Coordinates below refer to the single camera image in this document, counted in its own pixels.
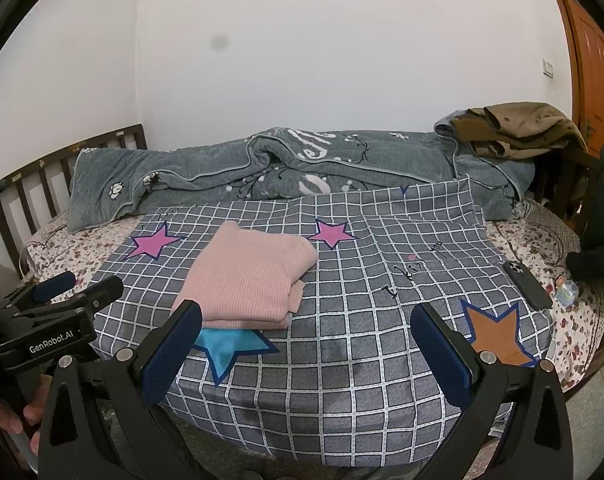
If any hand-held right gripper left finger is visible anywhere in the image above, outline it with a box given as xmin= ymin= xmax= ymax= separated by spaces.
xmin=39 ymin=299 xmax=203 ymax=480

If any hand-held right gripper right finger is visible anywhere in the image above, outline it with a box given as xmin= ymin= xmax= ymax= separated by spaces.
xmin=411 ymin=302 xmax=576 ymax=480

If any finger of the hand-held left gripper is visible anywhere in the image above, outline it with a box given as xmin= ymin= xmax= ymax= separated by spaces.
xmin=74 ymin=275 xmax=125 ymax=313
xmin=4 ymin=271 xmax=77 ymax=308

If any pink knit sweater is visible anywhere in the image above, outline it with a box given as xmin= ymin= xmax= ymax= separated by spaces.
xmin=171 ymin=220 xmax=319 ymax=332

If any person's left hand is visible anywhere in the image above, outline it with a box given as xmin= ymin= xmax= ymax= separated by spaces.
xmin=0 ymin=374 xmax=53 ymax=457

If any grey checked star blanket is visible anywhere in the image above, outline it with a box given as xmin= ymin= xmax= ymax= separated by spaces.
xmin=89 ymin=175 xmax=553 ymax=453

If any black smartphone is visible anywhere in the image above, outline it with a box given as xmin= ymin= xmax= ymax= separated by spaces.
xmin=502 ymin=260 xmax=553 ymax=311

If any dark wooden headboard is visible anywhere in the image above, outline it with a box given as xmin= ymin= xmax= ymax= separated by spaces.
xmin=0 ymin=124 xmax=148 ymax=281

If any small blue bottle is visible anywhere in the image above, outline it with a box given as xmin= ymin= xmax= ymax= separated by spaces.
xmin=554 ymin=280 xmax=580 ymax=307

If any grey-green printed quilt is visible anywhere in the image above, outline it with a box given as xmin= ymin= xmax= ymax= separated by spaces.
xmin=68 ymin=127 xmax=535 ymax=233

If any floral bed sheet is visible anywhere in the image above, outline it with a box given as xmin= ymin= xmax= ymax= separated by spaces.
xmin=26 ymin=195 xmax=604 ymax=391

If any dark wooden footboard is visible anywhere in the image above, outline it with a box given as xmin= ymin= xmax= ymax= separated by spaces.
xmin=532 ymin=147 xmax=603 ymax=211

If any brown jacket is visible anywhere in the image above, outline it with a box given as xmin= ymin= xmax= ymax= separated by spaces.
xmin=452 ymin=102 xmax=588 ymax=161

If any orange wooden door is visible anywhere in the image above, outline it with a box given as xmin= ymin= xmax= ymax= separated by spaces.
xmin=549 ymin=0 xmax=604 ymax=158

